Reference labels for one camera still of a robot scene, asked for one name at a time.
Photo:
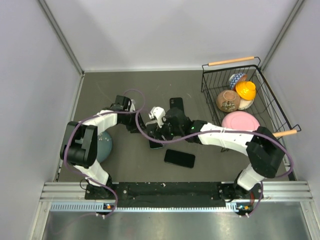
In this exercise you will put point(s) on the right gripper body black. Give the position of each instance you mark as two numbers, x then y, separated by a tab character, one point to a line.
167	131

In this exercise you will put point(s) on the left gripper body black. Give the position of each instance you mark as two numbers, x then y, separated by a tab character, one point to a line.
130	120

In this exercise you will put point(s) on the teal smartphone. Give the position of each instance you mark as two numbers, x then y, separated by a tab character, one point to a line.
155	145

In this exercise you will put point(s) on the beige phone case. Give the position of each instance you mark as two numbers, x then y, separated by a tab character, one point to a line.
151	122

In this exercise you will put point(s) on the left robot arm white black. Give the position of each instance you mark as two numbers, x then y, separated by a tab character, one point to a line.
80	142

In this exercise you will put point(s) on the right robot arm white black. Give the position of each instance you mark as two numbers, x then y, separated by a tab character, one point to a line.
262	148

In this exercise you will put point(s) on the black phone case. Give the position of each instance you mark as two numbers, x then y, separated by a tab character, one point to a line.
176	102

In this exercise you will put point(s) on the black smartphone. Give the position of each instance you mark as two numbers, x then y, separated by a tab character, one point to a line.
179	158

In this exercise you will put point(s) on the grey blue bowl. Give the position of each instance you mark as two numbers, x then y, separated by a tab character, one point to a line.
104	146

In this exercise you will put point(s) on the brown ceramic bowl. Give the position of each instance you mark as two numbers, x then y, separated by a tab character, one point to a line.
228	101

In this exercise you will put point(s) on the pink plate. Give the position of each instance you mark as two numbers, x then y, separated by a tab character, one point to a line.
240	120

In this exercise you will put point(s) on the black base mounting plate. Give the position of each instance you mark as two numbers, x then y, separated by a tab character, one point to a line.
179	194

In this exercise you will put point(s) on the white ceramic bowl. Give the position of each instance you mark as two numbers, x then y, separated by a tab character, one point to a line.
245	104

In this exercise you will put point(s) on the blue white patterned bowl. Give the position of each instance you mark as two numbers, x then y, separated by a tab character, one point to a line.
235	78

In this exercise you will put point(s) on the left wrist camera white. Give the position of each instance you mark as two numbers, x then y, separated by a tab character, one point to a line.
132	105

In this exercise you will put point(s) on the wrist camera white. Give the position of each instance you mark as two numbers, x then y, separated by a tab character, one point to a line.
132	105
157	113

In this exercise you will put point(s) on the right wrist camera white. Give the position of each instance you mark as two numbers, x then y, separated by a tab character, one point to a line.
157	113

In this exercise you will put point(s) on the black wire basket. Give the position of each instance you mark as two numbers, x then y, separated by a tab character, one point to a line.
265	108

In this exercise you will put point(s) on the aluminium frame rail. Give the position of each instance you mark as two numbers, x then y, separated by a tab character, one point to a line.
79	197

